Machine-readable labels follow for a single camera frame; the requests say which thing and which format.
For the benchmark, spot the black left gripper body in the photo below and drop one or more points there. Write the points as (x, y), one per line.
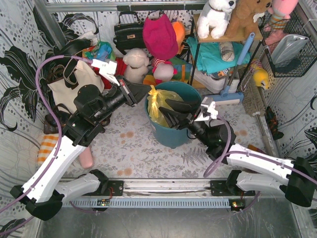
(130, 92)

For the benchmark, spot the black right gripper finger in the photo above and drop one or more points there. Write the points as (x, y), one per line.
(174, 119)
(182, 106)

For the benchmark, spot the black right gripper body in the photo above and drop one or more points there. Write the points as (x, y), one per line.
(187, 120)

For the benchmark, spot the yellow plastic trash bag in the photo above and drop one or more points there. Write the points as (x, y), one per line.
(156, 99)

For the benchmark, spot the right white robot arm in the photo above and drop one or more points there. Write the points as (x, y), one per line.
(295, 179)

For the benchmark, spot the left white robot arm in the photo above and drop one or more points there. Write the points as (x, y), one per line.
(42, 195)

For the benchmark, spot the teal plastic trash bin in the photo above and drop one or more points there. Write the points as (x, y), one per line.
(167, 136)

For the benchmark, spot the cream canvas tote bag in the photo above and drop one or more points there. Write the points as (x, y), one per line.
(84, 75)

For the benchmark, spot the red folded clothes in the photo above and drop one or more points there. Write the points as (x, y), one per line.
(120, 69)

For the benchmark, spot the white plush lamb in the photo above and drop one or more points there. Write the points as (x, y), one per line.
(137, 63)

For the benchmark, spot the pink faced striped doll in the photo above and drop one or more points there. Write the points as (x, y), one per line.
(163, 70)

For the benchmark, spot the white shoe box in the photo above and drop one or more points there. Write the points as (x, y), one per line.
(216, 85)

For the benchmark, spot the rainbow striped folded towel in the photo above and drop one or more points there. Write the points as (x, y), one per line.
(182, 67)

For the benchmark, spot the teal folded cloth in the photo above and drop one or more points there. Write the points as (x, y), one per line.
(209, 58)

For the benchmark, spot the colourful rainbow cloth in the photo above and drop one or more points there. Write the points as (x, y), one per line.
(101, 51)

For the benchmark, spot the black leather handbag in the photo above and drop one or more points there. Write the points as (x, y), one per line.
(129, 36)

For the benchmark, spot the magenta felt hat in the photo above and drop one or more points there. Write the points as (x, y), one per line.
(160, 38)

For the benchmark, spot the magenta red sock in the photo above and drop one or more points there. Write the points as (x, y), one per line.
(254, 148)

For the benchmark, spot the orange plush toy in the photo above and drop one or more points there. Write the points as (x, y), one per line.
(179, 30)

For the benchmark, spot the yellow plush duck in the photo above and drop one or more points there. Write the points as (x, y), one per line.
(260, 75)

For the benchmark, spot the black orange patterned cloth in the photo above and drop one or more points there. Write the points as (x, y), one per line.
(272, 123)

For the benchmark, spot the orange checkered cloth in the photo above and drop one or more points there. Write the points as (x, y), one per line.
(47, 145)

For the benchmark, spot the white plush dog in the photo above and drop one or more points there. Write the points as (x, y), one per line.
(214, 18)

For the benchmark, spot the brown plush teddy bear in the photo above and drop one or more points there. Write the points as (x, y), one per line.
(245, 16)

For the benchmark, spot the pink plush toy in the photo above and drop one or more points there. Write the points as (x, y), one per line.
(280, 14)

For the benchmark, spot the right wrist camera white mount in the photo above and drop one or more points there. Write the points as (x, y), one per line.
(207, 111)

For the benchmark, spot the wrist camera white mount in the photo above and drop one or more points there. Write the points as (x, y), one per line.
(207, 111)
(107, 69)

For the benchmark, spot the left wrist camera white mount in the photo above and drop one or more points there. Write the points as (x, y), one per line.
(107, 69)

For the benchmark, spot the blue handled mop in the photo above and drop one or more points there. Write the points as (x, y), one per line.
(226, 98)

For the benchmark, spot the chenille mop with metal handle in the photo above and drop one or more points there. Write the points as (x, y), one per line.
(254, 107)

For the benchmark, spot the black wire basket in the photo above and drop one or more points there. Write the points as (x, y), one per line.
(297, 66)

